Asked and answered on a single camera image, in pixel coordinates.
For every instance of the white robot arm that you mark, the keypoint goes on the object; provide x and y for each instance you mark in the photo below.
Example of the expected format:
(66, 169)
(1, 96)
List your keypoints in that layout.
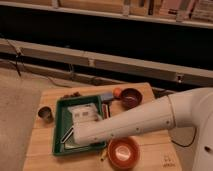
(188, 108)

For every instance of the small metal cup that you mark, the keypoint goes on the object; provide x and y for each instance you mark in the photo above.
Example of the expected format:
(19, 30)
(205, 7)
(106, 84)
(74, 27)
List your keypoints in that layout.
(46, 114)

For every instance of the blue grey block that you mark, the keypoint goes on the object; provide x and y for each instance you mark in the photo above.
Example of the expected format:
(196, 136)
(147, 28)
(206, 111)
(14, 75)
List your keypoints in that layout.
(106, 97)

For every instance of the orange ball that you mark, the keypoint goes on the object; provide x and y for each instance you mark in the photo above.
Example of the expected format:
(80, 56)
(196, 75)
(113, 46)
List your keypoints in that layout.
(116, 92)

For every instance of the red black markers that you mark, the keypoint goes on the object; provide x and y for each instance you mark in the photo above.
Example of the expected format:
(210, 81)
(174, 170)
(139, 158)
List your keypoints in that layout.
(106, 110)

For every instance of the dark red bowl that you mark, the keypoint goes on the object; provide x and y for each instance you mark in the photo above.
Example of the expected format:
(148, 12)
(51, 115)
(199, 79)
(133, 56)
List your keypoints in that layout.
(130, 98)

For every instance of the dark brown small object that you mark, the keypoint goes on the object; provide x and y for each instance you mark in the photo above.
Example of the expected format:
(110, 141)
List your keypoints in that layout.
(73, 95)

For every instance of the grey cloth in tray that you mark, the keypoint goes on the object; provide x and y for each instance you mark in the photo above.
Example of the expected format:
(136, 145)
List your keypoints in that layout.
(84, 113)

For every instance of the orange bowl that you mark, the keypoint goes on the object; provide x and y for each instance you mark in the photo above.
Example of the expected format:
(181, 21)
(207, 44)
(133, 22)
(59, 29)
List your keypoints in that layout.
(123, 153)

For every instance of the green plastic tray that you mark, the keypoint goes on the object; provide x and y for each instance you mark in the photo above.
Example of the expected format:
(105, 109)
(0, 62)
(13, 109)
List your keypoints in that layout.
(64, 121)

